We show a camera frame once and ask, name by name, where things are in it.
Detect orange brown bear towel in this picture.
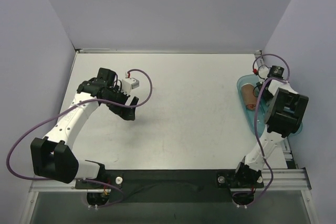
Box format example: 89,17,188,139
241,83,257,111

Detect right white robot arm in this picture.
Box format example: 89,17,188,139
233,66,309,188

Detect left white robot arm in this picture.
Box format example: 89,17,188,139
30,68,140,188

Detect teal plastic tray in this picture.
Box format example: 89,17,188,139
237,75,309,138

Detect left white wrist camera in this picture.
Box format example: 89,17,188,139
122,78,140,93

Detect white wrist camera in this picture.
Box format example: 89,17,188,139
257,72,268,84
122,78,140,93

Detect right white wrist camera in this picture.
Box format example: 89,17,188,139
257,72,268,84

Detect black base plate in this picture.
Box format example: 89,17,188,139
75,169,263,204

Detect aluminium front frame rail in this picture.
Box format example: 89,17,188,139
28,168,312,193

